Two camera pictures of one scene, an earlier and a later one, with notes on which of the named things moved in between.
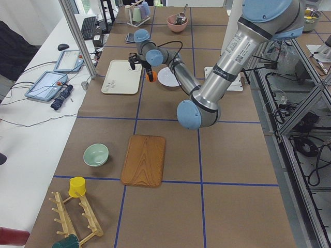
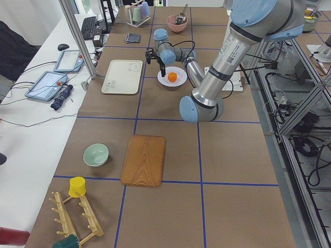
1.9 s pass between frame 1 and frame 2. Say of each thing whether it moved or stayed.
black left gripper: moved
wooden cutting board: stayed
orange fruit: moved
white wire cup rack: stayed
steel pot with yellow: stayed
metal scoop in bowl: stayed
